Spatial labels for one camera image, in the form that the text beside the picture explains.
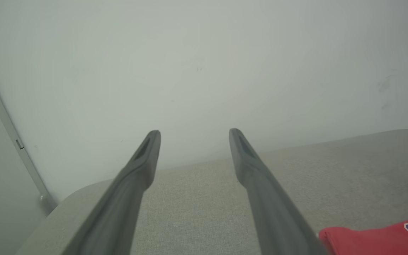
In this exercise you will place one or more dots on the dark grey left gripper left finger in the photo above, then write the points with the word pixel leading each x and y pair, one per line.
pixel 119 212

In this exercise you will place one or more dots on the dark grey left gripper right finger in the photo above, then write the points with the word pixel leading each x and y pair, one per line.
pixel 275 219

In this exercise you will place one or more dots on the red and white jersey garment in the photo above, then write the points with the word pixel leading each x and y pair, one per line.
pixel 367 242

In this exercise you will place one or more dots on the grey fabric sofa cushion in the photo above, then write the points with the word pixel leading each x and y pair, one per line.
pixel 197 212

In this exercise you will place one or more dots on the grey wall trim strip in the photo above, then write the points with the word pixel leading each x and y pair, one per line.
pixel 46 202

